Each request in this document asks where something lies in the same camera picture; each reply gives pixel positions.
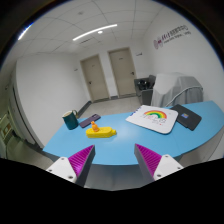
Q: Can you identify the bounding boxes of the wall logo sign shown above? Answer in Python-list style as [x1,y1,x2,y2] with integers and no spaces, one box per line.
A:
[153,25,191,50]

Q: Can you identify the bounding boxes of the white rainbow sketchbook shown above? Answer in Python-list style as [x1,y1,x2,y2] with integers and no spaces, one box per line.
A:
[126,105,178,134]

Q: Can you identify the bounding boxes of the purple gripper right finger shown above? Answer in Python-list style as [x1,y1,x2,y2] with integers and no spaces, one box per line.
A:
[134,144,183,183]

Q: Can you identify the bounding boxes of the beige door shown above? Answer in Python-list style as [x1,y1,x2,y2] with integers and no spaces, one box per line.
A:
[81,55,109,101]
[109,48,135,96]

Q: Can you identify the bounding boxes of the long ceiling light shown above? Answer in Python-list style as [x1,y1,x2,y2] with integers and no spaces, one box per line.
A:
[72,24,118,41]

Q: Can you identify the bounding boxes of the black notebook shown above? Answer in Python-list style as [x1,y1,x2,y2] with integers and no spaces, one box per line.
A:
[171,104,202,131]

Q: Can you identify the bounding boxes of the purple smartphone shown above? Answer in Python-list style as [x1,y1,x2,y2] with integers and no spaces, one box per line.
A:
[79,114,101,128]

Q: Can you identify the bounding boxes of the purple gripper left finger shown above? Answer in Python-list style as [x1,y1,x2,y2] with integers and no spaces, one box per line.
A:
[47,145,95,187]

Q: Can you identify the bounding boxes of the dark teal mug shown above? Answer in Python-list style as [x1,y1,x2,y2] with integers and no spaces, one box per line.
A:
[62,110,78,130]

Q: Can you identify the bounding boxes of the dark cart with bins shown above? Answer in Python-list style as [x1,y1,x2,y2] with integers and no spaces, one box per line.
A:
[134,75,156,105]

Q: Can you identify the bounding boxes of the right beige door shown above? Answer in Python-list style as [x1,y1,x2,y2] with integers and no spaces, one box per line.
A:
[109,48,135,96]

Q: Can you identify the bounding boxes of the orange charger plug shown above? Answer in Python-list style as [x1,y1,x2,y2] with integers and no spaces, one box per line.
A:
[91,121,99,132]

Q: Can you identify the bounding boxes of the left beige door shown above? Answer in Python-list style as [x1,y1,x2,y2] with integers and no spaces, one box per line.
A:
[81,55,109,101]

